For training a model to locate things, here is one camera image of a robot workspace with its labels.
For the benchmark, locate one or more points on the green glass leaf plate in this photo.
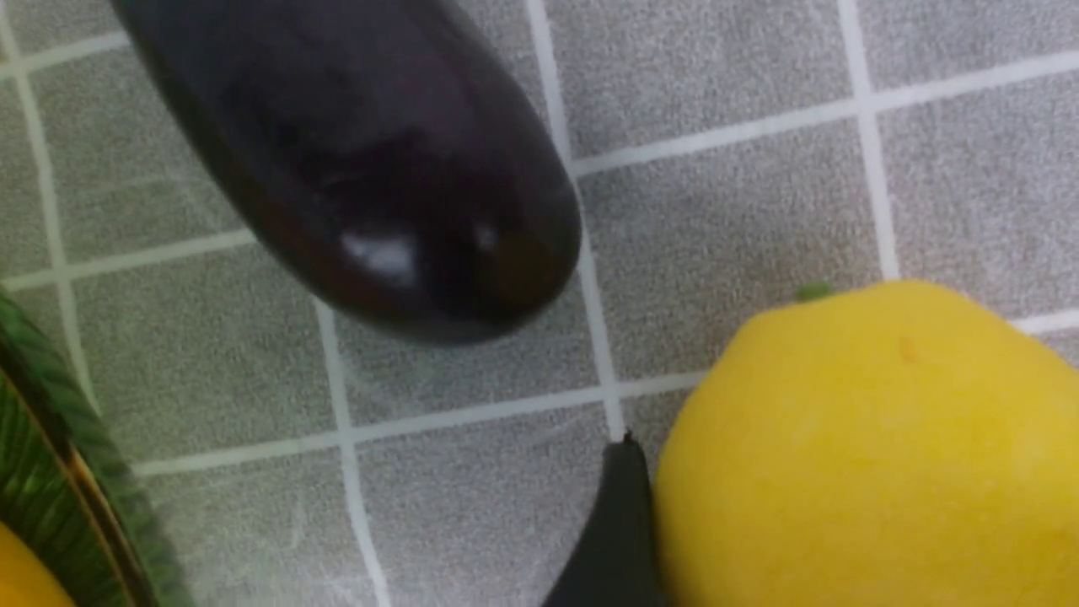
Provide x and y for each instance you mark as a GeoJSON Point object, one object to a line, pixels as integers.
{"type": "Point", "coordinates": [67, 492]}

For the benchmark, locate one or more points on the grey checkered tablecloth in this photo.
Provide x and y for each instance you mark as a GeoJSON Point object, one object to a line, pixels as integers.
{"type": "Point", "coordinates": [726, 152]}

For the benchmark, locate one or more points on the yellow lemon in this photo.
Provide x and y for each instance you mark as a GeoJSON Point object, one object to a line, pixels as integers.
{"type": "Point", "coordinates": [897, 445]}

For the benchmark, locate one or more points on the dark purple eggplant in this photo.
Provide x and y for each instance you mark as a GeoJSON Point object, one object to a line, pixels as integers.
{"type": "Point", "coordinates": [380, 150]}

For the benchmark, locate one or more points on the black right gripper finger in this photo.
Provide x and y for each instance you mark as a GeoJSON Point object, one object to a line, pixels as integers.
{"type": "Point", "coordinates": [615, 561]}

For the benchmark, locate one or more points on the yellow banana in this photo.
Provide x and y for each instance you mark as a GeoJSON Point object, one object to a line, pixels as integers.
{"type": "Point", "coordinates": [25, 580]}

